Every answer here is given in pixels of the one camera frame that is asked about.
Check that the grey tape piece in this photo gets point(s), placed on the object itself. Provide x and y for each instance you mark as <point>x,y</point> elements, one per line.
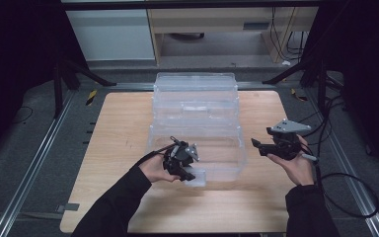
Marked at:
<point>68,207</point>

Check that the metal floor rail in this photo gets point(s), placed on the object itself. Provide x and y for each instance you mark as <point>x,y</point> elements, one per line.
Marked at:
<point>352,164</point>
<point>33,164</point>

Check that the clear plastic drawer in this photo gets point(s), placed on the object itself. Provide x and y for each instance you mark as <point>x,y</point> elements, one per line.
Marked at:
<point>210,154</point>

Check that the black metal stand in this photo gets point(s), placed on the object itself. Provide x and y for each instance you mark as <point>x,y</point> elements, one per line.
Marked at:
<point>66,75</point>
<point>312,72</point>

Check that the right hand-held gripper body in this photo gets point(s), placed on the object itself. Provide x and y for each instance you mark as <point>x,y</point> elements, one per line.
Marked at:
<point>286,138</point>

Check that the yellow black tape strip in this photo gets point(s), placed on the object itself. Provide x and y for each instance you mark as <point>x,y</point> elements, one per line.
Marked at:
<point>91,97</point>
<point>298,95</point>

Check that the clear plastic drawer cabinet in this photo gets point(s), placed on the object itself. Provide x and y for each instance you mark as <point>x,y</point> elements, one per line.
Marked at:
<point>195,98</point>

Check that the person's right hand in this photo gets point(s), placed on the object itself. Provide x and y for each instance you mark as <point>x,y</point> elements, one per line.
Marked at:
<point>297,169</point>

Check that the person's left hand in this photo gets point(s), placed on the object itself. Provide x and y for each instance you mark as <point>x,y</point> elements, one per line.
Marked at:
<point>156,169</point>

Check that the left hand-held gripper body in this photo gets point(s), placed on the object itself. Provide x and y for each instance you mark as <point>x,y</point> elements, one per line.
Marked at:
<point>181,154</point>

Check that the white cabinet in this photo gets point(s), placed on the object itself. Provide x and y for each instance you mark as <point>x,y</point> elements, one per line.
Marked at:
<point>112,34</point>

